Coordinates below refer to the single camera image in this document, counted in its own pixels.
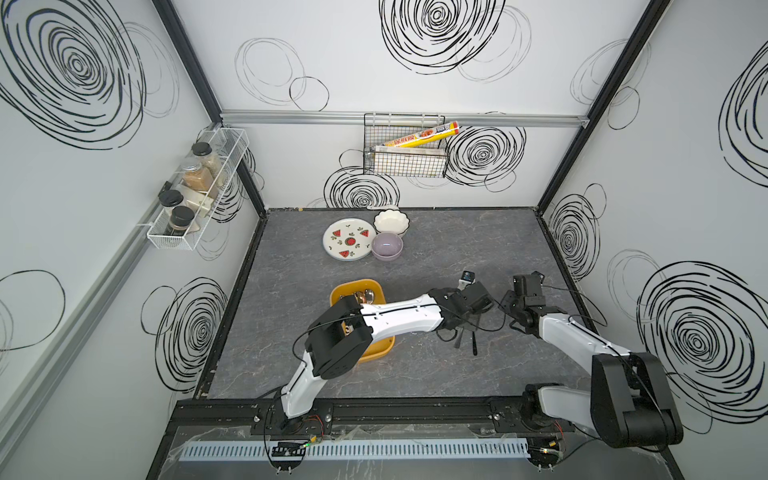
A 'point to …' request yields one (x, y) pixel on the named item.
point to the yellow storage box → (379, 349)
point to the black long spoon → (474, 346)
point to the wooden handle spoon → (369, 296)
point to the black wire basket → (424, 157)
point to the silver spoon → (359, 297)
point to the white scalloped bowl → (391, 221)
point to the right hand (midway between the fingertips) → (513, 301)
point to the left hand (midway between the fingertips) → (470, 314)
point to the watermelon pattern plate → (348, 239)
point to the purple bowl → (387, 246)
